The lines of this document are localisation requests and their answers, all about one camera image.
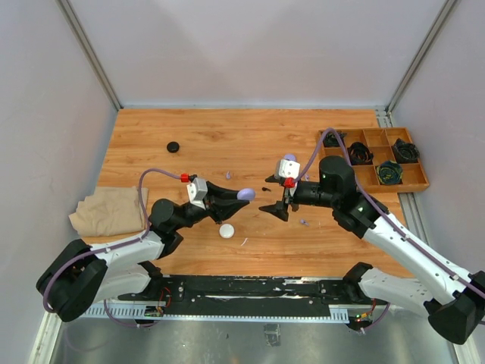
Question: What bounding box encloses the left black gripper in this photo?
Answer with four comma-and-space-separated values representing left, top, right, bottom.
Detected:
173, 181, 249, 231

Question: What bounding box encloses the white earbud charging case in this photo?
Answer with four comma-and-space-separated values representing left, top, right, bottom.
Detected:
219, 224, 235, 239

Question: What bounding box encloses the black earbud charging case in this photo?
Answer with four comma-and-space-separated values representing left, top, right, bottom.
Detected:
166, 141, 180, 153

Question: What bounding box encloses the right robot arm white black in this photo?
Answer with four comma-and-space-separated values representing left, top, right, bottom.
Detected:
261, 155, 484, 345

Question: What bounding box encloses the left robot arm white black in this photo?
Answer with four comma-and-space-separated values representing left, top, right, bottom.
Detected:
36, 177, 255, 322

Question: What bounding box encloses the rolled dark tie top left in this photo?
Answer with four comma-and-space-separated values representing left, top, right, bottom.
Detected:
323, 131, 346, 148

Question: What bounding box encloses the rolled dark tie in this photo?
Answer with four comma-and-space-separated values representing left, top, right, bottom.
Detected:
323, 131, 346, 148
392, 138, 420, 164

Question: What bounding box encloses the rolled black tie centre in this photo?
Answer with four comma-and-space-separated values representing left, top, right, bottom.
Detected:
348, 142, 374, 165

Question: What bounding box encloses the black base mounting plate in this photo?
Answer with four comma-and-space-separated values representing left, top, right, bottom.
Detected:
117, 275, 372, 317

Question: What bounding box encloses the beige folded cloth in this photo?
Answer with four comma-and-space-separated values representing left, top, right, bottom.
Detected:
69, 187, 146, 237

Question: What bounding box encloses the wooden compartment tray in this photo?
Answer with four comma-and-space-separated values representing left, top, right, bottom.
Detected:
319, 127, 430, 193

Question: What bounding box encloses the rolled blue yellow tie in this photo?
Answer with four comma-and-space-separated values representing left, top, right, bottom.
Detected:
376, 160, 403, 185

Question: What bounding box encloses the rolled dark tie right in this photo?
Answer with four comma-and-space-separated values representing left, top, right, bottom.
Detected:
392, 138, 420, 164

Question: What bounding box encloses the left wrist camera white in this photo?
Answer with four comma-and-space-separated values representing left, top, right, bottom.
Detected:
186, 177, 208, 210

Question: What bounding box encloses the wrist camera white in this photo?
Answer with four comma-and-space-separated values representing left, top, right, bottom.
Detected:
274, 158, 300, 180
186, 177, 208, 210

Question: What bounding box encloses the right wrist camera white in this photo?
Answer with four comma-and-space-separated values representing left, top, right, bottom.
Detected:
274, 158, 300, 180

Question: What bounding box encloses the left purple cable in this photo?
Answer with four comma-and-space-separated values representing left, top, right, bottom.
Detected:
42, 168, 190, 314

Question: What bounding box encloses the white slotted cable duct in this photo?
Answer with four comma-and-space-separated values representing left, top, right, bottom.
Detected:
81, 303, 352, 324

